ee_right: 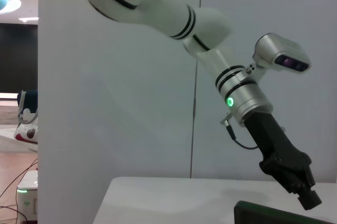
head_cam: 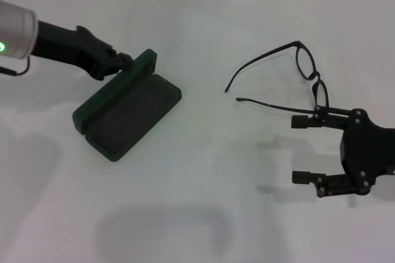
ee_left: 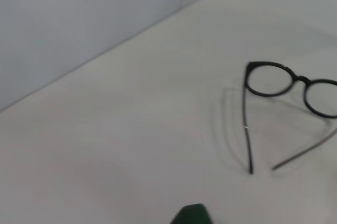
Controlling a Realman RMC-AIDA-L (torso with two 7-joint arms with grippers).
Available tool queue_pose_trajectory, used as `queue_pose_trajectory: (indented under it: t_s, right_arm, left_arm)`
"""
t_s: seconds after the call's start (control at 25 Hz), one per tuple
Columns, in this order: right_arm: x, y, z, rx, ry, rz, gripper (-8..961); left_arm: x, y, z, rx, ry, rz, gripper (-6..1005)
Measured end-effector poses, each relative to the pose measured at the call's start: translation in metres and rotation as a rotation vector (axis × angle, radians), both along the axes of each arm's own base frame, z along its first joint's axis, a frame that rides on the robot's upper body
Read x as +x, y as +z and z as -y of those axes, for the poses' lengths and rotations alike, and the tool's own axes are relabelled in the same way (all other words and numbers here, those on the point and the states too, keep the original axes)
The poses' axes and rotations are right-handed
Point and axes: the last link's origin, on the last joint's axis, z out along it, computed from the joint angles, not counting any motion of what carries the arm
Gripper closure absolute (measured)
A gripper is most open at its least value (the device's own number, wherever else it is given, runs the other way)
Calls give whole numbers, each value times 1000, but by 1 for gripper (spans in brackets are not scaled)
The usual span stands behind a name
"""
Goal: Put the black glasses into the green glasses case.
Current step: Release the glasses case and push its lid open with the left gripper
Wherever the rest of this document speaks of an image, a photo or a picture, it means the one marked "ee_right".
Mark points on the green glasses case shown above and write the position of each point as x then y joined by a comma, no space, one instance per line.
263,216

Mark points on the white device with green light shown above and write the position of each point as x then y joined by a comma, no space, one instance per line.
29,203

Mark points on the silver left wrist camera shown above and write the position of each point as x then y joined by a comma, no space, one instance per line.
276,48

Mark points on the round ceiling lamp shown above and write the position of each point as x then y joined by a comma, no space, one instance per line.
8,3

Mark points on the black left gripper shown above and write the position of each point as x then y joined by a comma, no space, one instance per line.
276,153

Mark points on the white patterned bag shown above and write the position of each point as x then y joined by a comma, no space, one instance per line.
26,129

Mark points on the white and silver left robot arm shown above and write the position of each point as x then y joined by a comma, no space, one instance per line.
163,16

